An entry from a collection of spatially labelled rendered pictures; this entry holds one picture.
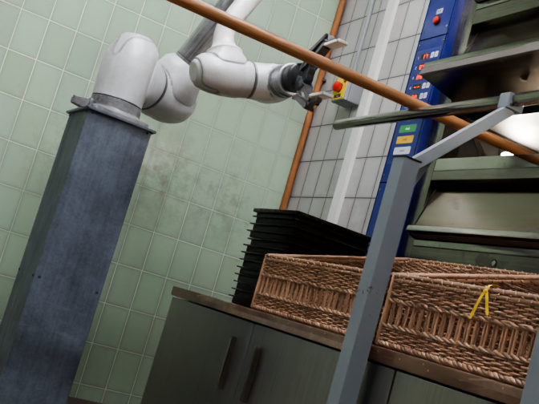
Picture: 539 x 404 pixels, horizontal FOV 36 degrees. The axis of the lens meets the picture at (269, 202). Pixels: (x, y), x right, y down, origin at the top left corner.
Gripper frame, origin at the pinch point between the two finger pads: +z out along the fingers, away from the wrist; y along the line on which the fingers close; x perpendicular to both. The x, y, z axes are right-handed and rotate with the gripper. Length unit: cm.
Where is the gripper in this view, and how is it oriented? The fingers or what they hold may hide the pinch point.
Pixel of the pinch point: (333, 68)
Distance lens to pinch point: 202.3
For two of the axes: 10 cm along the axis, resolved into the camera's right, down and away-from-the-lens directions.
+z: 4.5, 0.1, -8.9
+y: -2.8, 9.5, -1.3
